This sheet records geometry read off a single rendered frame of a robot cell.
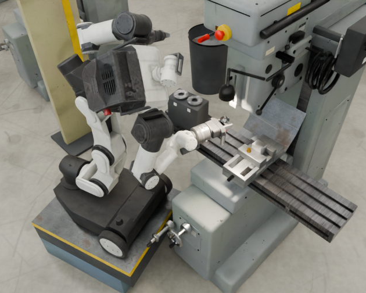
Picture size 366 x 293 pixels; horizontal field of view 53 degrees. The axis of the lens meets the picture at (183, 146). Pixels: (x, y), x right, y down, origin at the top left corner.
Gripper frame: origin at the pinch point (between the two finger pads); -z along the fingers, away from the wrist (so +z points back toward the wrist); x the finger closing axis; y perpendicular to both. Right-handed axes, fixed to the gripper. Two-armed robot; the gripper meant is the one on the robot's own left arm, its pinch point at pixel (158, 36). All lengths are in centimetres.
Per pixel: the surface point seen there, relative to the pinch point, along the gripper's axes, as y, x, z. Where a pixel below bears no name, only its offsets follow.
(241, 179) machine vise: -79, 41, 12
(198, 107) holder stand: -41.6, 14.3, -8.3
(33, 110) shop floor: -31, -214, -99
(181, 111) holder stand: -42.9, 2.4, -9.3
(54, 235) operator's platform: -110, -85, 25
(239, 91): -34, 48, 21
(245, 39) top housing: -14, 61, 47
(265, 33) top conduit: -13, 68, 48
